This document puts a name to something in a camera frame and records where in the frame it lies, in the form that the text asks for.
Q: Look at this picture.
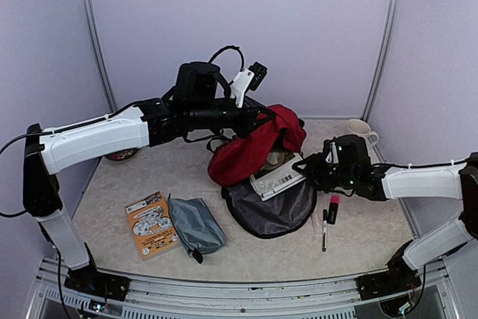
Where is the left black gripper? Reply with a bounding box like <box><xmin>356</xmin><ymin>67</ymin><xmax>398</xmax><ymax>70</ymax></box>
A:
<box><xmin>188</xmin><ymin>95</ymin><xmax>276</xmax><ymax>138</ymax></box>

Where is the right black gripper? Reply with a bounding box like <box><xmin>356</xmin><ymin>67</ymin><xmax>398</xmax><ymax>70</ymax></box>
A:
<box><xmin>293</xmin><ymin>152</ymin><xmax>358</xmax><ymax>193</ymax></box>

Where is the white notebook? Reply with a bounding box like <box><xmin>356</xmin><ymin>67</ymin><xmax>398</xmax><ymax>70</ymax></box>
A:
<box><xmin>249</xmin><ymin>149</ymin><xmax>305</xmax><ymax>201</ymax></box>

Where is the red backpack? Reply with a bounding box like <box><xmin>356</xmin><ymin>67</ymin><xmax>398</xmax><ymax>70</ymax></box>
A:
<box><xmin>208</xmin><ymin>105</ymin><xmax>317</xmax><ymax>239</ymax></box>

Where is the grey pencil pouch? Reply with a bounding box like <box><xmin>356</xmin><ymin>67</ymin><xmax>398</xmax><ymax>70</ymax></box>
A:
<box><xmin>167</xmin><ymin>197</ymin><xmax>226</xmax><ymax>264</ymax></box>

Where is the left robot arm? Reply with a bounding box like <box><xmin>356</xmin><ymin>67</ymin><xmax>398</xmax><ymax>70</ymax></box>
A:
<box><xmin>23</xmin><ymin>61</ymin><xmax>275</xmax><ymax>300</ymax></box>

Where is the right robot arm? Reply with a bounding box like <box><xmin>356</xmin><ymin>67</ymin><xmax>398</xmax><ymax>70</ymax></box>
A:
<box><xmin>292</xmin><ymin>134</ymin><xmax>477</xmax><ymax>292</ymax></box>

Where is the pink black highlighter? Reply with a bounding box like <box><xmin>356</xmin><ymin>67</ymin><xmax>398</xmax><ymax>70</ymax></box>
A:
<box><xmin>327</xmin><ymin>195</ymin><xmax>340</xmax><ymax>225</ymax></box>

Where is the green tipped black marker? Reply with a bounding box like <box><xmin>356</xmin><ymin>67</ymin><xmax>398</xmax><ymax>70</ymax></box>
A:
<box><xmin>321</xmin><ymin>209</ymin><xmax>328</xmax><ymax>253</ymax></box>

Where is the clear pink pen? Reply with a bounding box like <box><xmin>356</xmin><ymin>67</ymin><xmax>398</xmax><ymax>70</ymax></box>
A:
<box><xmin>311</xmin><ymin>212</ymin><xmax>323</xmax><ymax>235</ymax></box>

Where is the white printed mug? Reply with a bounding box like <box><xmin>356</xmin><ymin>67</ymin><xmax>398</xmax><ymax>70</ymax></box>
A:
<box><xmin>346</xmin><ymin>119</ymin><xmax>379</xmax><ymax>146</ymax></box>

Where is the red floral round case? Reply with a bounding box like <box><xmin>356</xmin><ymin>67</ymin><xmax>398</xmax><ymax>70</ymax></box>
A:
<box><xmin>105</xmin><ymin>149</ymin><xmax>139</xmax><ymax>161</ymax></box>

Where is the orange comic book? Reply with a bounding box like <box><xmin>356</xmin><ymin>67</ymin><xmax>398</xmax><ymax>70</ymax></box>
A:
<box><xmin>125</xmin><ymin>191</ymin><xmax>180</xmax><ymax>261</ymax></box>

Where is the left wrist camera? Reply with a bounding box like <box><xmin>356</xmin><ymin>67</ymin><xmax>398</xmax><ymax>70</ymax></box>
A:
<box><xmin>229</xmin><ymin>62</ymin><xmax>268</xmax><ymax>108</ymax></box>

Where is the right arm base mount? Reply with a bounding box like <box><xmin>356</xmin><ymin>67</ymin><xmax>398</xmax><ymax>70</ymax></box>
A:
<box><xmin>356</xmin><ymin>271</ymin><xmax>422</xmax><ymax>300</ymax></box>

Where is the right aluminium frame post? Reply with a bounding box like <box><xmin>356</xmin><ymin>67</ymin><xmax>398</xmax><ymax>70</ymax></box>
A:
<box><xmin>361</xmin><ymin>0</ymin><xmax>400</xmax><ymax>121</ymax></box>

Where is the aluminium frame post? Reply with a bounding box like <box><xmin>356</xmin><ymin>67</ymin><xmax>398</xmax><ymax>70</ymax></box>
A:
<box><xmin>361</xmin><ymin>0</ymin><xmax>400</xmax><ymax>121</ymax></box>
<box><xmin>81</xmin><ymin>0</ymin><xmax>118</xmax><ymax>111</ymax></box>

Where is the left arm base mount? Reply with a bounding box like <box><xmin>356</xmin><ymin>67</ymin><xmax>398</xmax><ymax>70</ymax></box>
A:
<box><xmin>64</xmin><ymin>270</ymin><xmax>130</xmax><ymax>302</ymax></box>

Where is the left aluminium frame post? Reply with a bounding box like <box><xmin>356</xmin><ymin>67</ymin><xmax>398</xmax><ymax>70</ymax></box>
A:
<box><xmin>81</xmin><ymin>0</ymin><xmax>118</xmax><ymax>111</ymax></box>

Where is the front aluminium rail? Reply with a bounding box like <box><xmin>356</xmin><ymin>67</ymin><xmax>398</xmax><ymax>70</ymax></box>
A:
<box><xmin>28</xmin><ymin>258</ymin><xmax>459</xmax><ymax>318</ymax></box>

